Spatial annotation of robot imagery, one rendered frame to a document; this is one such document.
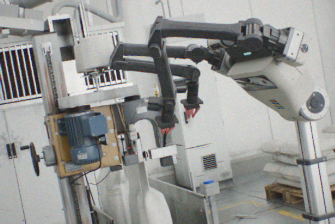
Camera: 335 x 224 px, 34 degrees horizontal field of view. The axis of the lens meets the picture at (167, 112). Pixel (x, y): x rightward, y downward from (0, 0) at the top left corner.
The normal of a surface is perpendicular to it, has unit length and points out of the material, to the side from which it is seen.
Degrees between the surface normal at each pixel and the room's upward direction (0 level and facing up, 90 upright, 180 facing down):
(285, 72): 90
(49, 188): 90
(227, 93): 90
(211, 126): 90
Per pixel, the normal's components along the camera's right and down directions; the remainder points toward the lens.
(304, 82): 0.68, 0.34
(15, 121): 0.33, -0.01
